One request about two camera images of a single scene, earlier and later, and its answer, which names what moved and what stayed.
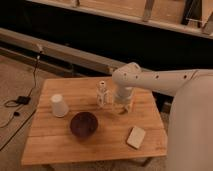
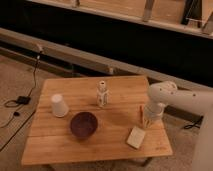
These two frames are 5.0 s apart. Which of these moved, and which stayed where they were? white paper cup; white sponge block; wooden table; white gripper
Moved: white gripper
Stayed: white paper cup; wooden table; white sponge block
